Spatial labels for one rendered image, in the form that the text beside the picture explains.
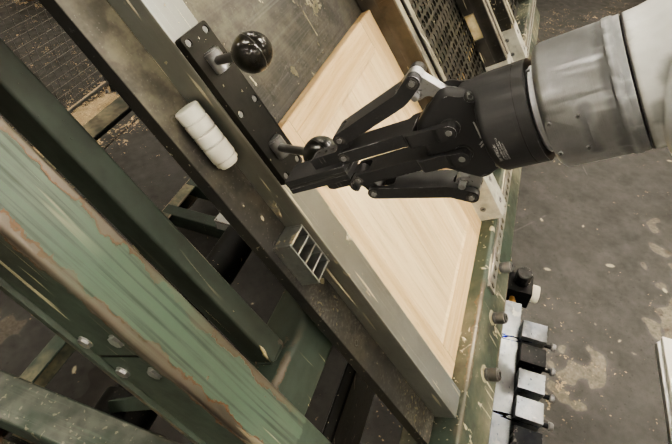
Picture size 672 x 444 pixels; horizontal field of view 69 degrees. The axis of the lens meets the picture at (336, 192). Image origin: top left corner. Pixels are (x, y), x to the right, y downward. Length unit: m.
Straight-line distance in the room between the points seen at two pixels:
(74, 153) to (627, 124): 0.48
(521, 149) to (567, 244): 2.19
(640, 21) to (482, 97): 0.10
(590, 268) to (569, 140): 2.15
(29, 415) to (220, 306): 0.64
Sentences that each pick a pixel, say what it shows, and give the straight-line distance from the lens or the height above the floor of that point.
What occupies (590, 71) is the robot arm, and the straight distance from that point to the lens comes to 0.33.
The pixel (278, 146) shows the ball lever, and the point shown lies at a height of 1.40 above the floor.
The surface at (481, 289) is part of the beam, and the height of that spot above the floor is 0.90.
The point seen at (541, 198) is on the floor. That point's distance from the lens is 2.72.
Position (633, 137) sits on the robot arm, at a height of 1.57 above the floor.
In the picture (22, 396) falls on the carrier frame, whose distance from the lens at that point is 1.22.
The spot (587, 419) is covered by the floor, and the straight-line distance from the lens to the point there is 2.08.
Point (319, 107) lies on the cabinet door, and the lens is 0.73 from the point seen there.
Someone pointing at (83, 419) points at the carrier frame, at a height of 0.79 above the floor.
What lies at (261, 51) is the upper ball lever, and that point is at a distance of 0.45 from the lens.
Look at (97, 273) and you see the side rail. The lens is 0.43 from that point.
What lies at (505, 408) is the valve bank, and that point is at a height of 0.74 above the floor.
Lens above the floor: 1.75
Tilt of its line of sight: 43 degrees down
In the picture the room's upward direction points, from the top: straight up
